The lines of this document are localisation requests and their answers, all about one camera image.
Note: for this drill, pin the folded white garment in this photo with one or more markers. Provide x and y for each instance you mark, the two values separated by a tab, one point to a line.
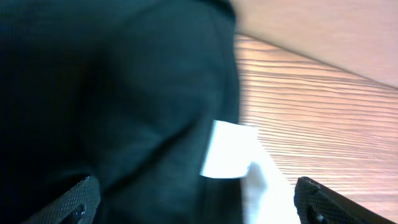
268	198

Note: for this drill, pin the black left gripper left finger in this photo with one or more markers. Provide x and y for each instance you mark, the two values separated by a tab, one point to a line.
76	206

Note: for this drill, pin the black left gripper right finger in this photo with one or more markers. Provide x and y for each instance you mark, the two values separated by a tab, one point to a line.
317	204

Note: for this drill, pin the black t-shirt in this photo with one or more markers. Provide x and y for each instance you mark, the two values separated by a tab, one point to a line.
125	91

